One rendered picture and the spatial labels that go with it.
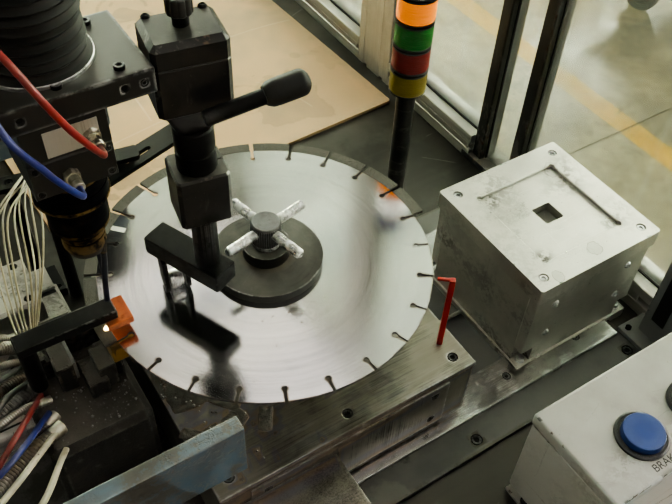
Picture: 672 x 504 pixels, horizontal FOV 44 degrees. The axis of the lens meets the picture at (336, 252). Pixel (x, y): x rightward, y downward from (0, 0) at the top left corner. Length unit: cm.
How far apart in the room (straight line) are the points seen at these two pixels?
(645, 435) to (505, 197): 33
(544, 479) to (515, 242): 26
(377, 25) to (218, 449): 86
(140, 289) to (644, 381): 49
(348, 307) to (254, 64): 71
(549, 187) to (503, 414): 27
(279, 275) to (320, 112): 56
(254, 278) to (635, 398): 38
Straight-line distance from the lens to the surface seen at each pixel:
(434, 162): 125
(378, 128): 130
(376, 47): 138
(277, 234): 78
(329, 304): 79
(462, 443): 94
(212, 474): 69
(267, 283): 79
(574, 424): 81
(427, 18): 94
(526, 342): 97
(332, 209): 87
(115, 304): 78
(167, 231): 77
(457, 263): 101
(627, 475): 80
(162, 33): 58
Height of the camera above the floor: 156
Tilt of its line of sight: 47 degrees down
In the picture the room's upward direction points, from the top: 3 degrees clockwise
